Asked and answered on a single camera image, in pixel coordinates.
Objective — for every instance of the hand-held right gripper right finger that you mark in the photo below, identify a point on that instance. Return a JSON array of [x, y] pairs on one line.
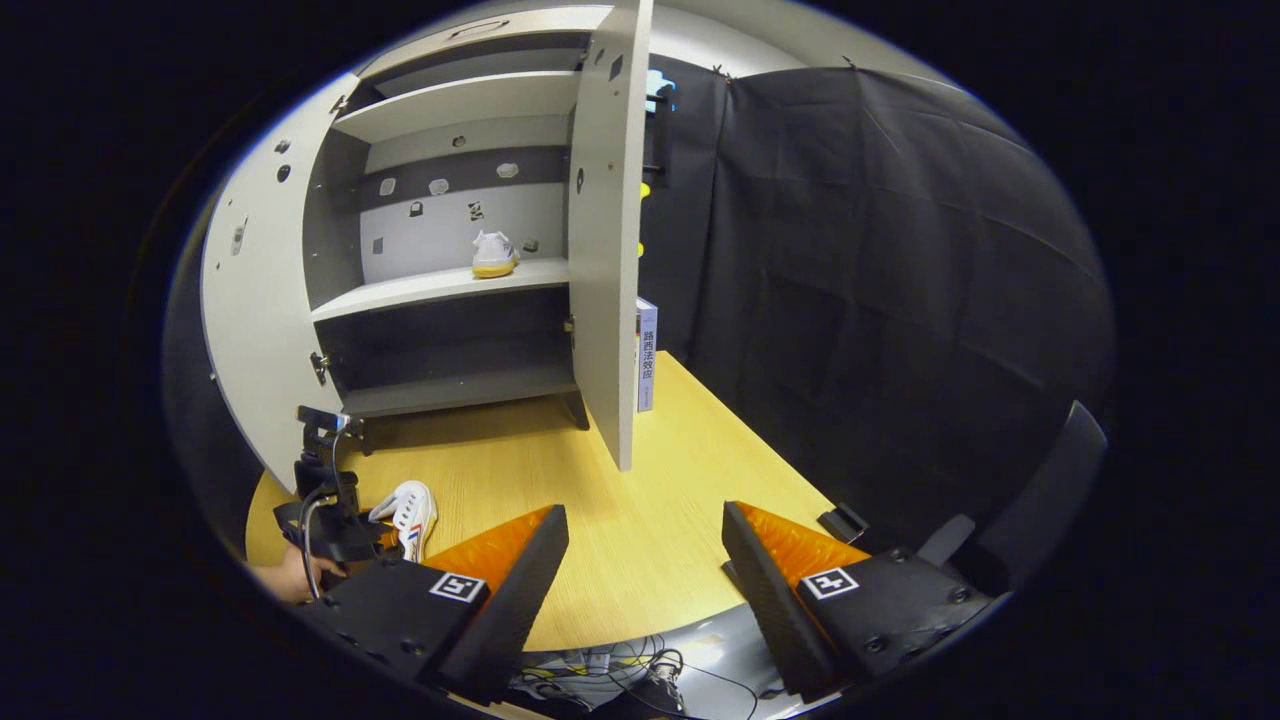
[[775, 610]]

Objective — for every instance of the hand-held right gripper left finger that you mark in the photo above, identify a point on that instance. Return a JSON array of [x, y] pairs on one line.
[[510, 610]]

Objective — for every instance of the white shoe with striped side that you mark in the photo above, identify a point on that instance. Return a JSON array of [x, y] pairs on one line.
[[495, 252], [415, 510]]

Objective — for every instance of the white cabinet door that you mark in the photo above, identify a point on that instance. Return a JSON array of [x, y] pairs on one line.
[[260, 330], [605, 300]]

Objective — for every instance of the white shoe cabinet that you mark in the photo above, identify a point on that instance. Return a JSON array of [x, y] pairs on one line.
[[440, 285]]

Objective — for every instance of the white cabinet drawer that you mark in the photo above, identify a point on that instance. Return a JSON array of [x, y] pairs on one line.
[[520, 25]]

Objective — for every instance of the white upright book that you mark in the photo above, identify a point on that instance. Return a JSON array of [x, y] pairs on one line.
[[647, 360]]

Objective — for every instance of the black office chair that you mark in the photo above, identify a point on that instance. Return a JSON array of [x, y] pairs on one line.
[[1050, 500]]

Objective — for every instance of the black backdrop cloth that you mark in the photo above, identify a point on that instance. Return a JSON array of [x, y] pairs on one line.
[[900, 300]]

